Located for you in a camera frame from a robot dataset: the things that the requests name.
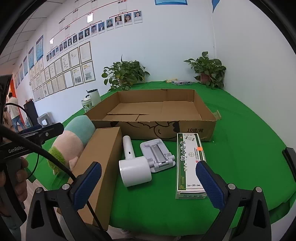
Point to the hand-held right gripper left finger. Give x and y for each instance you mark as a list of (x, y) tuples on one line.
[(89, 183)]

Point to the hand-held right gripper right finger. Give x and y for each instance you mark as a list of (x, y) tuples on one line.
[(210, 185)]

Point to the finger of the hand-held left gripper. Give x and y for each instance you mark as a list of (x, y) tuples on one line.
[(52, 131), (31, 130)]

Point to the pastel plush toy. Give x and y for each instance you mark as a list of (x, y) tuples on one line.
[(71, 141)]

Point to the long brown cardboard box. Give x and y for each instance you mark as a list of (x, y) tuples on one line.
[(101, 157)]

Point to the white green medicine box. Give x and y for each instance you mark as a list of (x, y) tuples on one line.
[(187, 162)]

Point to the white hair dryer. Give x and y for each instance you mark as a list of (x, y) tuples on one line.
[(135, 171)]

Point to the grey white phone stand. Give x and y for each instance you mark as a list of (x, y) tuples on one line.
[(159, 157)]

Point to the large cardboard box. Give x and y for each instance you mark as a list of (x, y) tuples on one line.
[(180, 109)]

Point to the person's left hand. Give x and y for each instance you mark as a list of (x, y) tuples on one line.
[(20, 185)]

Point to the grey plastic stool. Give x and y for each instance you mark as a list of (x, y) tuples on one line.
[(45, 118)]

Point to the black cabinet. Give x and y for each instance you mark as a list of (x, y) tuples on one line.
[(31, 113)]

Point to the green patterned paper cup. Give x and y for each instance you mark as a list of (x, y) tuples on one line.
[(86, 106)]

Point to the white kettle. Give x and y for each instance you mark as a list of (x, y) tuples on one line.
[(94, 97)]

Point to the small clear plastic bag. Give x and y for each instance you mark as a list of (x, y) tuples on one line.
[(217, 115)]

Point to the group of framed certificates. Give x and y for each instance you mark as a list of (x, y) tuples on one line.
[(76, 60)]

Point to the black clip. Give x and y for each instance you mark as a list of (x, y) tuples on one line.
[(290, 157)]

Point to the bushy potted plant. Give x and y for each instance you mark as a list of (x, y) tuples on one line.
[(124, 74)]

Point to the patterned tissue pack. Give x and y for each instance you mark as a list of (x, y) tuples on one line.
[(182, 82)]

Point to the yellow packet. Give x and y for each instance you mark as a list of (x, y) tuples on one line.
[(168, 81)]

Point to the potted plant in red pot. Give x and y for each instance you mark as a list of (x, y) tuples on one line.
[(208, 67)]

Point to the row of blue wall posters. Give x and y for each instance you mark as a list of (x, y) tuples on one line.
[(39, 47)]

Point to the wall chart of portrait photos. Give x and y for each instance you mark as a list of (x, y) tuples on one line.
[(118, 20)]

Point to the blue wall notice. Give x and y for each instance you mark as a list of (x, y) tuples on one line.
[(171, 1)]

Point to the blue wall decal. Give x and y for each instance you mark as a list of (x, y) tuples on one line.
[(216, 4)]

